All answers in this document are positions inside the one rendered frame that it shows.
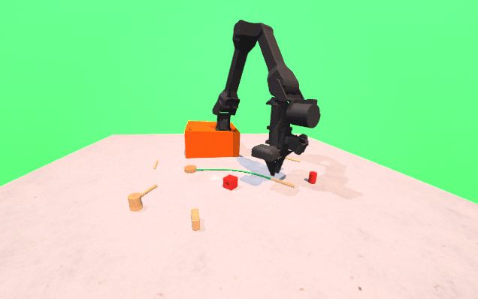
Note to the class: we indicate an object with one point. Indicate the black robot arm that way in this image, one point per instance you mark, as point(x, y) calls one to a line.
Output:
point(282, 85)

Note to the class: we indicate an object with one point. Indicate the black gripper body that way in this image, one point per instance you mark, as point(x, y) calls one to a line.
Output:
point(271, 152)

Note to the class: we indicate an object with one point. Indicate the orange round disc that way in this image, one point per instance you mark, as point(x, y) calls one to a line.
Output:
point(190, 169)

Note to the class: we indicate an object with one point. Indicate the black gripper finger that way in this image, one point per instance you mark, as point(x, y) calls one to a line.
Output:
point(280, 162)
point(272, 166)

